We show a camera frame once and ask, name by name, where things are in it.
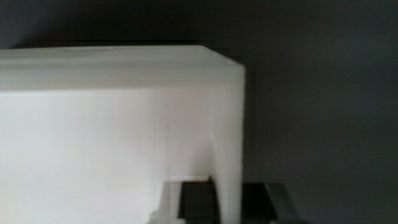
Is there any white drawer cabinet frame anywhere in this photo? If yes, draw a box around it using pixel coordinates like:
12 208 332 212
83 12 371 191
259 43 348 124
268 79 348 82
0 45 245 224

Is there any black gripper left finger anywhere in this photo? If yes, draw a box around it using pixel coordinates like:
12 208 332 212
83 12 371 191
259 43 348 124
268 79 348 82
147 176 221 224

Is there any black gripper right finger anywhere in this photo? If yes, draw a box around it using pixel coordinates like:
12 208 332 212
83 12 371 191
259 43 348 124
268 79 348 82
241 182 309 224

